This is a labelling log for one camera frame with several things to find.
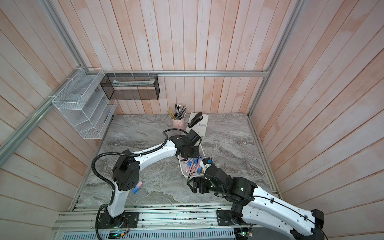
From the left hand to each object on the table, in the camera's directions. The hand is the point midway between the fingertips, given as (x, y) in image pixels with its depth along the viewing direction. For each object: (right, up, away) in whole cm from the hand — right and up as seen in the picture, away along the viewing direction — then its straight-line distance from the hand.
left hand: (196, 156), depth 88 cm
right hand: (-2, -9, -17) cm, 19 cm away
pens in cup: (-11, +28, +20) cm, 36 cm away
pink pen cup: (-11, +20, +16) cm, 28 cm away
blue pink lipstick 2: (+2, -9, +2) cm, 9 cm away
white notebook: (+5, +18, +23) cm, 29 cm away
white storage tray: (-2, -7, +2) cm, 8 cm away
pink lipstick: (-5, -8, +2) cm, 9 cm away
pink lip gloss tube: (0, -8, +3) cm, 9 cm away
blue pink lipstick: (-4, -6, +5) cm, 9 cm away
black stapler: (+1, +23, +24) cm, 34 cm away
